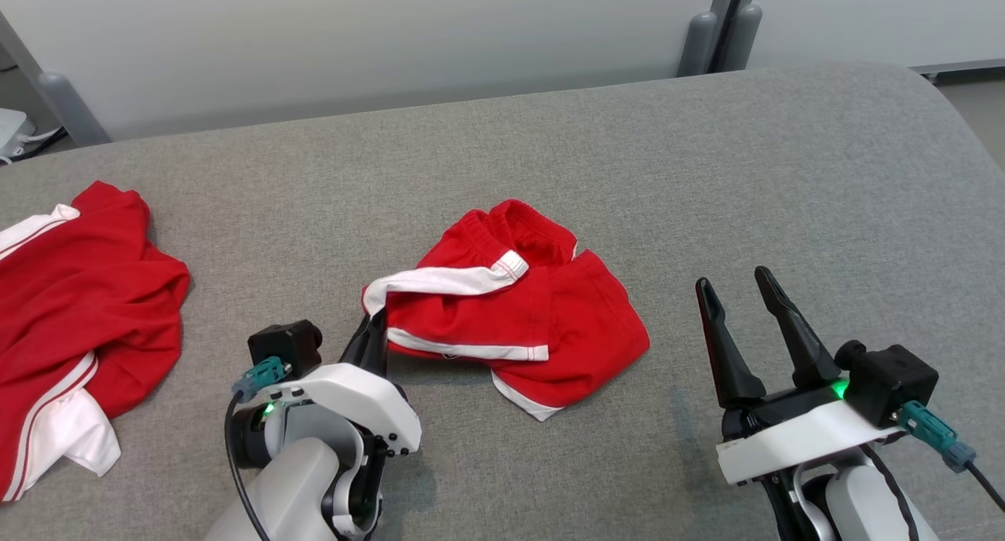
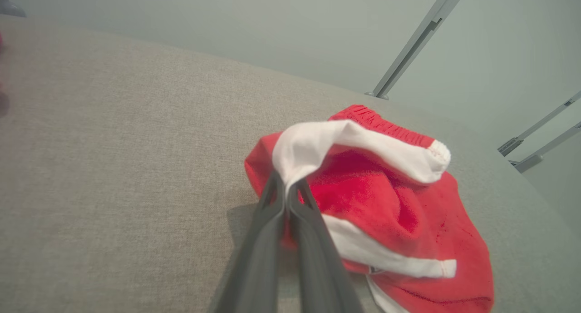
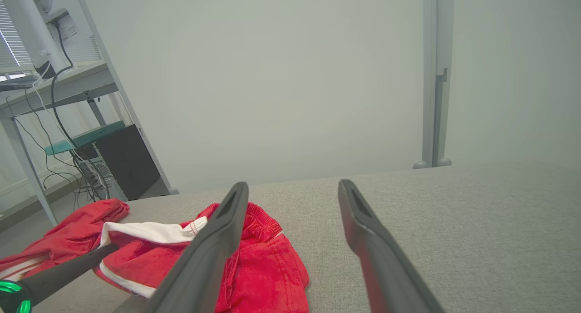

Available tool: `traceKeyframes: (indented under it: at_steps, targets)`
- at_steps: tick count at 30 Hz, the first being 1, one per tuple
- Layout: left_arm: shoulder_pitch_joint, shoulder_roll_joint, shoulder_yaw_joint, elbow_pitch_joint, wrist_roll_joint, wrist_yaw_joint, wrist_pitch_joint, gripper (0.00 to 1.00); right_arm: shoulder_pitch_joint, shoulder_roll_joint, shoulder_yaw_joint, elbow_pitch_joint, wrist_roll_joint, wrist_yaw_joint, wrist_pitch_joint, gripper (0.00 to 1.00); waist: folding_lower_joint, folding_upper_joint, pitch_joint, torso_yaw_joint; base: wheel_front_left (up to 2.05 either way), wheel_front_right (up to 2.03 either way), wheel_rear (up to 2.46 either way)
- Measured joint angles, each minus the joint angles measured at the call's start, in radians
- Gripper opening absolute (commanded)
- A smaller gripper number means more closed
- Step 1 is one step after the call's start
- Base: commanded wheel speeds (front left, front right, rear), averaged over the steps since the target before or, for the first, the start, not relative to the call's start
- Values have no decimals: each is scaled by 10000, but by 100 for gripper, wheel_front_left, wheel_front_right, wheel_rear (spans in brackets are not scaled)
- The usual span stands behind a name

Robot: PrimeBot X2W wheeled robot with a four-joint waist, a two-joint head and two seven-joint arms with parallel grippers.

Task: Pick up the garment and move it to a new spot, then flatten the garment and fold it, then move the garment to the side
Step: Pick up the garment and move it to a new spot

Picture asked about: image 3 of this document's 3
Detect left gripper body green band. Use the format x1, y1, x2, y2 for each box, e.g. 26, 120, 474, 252
0, 280, 32, 313

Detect thick black monitor cable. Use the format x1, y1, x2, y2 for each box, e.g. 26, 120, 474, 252
49, 22, 112, 200

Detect white computer monitor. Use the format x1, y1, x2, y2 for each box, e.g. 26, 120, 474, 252
0, 0, 106, 77

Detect white cable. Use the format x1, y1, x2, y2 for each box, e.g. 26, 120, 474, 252
30, 63, 94, 173

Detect grey metal desk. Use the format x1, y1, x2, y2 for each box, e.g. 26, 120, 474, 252
0, 61, 119, 227

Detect black computer tower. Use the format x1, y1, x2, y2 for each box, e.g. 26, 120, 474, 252
75, 124, 162, 202

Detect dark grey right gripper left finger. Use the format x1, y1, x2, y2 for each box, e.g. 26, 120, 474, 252
113, 182, 249, 313

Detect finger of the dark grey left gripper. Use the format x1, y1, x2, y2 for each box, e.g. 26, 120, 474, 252
18, 244, 119, 304

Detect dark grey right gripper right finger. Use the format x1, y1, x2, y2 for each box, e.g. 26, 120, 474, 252
338, 179, 445, 313

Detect red shorts with white stripes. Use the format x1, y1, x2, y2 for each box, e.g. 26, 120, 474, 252
93, 203, 310, 313

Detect grey double partition post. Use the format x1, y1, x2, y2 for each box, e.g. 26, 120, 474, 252
413, 0, 454, 169

